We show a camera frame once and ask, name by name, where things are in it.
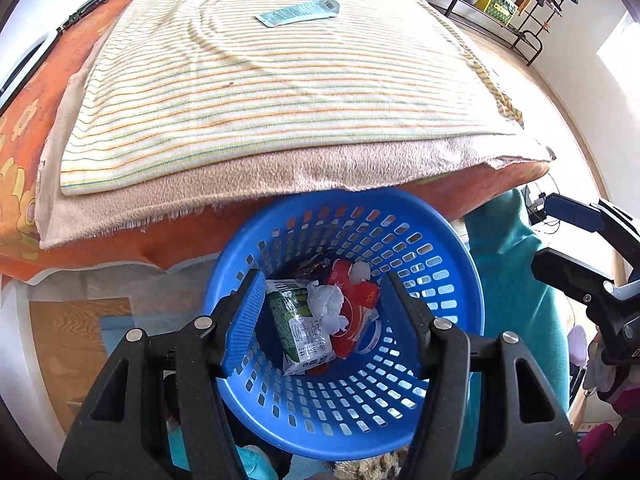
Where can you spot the orange bed sheet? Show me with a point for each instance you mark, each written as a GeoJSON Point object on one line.
{"type": "Point", "coordinates": [55, 75]}

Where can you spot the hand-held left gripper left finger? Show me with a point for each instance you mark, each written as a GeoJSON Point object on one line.
{"type": "Point", "coordinates": [245, 320]}

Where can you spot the person's right hand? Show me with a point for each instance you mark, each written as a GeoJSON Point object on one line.
{"type": "Point", "coordinates": [597, 377]}

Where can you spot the teal cloth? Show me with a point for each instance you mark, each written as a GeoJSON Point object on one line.
{"type": "Point", "coordinates": [510, 285]}

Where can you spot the light blue packet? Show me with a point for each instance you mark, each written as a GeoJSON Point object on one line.
{"type": "Point", "coordinates": [300, 11]}

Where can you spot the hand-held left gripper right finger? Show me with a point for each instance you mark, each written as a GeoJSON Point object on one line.
{"type": "Point", "coordinates": [406, 320]}

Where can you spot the person's right forearm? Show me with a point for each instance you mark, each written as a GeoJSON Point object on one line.
{"type": "Point", "coordinates": [605, 452]}

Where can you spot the red medicine box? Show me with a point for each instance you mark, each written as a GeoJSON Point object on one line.
{"type": "Point", "coordinates": [357, 305]}

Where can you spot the black rod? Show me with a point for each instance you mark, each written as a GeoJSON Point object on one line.
{"type": "Point", "coordinates": [75, 15]}

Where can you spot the dark snack wrapper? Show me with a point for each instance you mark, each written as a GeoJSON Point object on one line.
{"type": "Point", "coordinates": [314, 265]}

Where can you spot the brown furry item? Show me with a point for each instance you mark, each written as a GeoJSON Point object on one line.
{"type": "Point", "coordinates": [370, 467]}

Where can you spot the green white milk carton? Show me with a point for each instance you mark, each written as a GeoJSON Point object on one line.
{"type": "Point", "coordinates": [300, 335]}

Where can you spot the black drying rack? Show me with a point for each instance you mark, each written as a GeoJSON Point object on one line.
{"type": "Point", "coordinates": [530, 45]}

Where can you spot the yellow crate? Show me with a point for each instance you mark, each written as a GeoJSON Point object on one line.
{"type": "Point", "coordinates": [495, 2]}

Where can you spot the blue plastic basket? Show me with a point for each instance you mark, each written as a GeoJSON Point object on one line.
{"type": "Point", "coordinates": [350, 410]}

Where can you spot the white crumpled paper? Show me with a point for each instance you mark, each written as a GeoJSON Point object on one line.
{"type": "Point", "coordinates": [325, 305]}

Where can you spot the striped towel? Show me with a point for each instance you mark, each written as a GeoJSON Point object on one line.
{"type": "Point", "coordinates": [275, 100]}

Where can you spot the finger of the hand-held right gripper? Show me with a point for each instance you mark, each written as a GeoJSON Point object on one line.
{"type": "Point", "coordinates": [572, 210]}
{"type": "Point", "coordinates": [565, 270]}

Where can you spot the beige blanket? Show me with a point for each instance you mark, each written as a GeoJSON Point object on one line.
{"type": "Point", "coordinates": [300, 170]}

